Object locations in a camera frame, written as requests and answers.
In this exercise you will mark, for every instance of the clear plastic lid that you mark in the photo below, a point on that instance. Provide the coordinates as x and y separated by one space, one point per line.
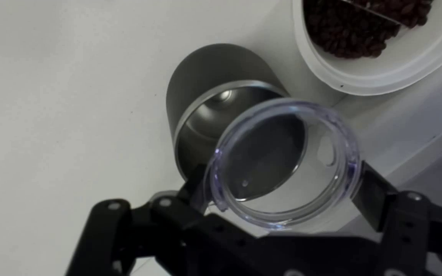
333 170

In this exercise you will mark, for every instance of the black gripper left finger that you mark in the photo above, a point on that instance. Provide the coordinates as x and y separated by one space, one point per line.
128 240

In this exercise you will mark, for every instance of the white bowl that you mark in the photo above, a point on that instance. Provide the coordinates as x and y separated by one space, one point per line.
383 72

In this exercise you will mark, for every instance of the black metal cup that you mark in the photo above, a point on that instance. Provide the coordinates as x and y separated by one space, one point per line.
205 78

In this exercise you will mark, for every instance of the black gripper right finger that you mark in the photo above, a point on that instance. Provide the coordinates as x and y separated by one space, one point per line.
405 231

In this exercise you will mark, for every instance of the dark coffee beans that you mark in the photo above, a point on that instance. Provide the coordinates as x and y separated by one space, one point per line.
343 32

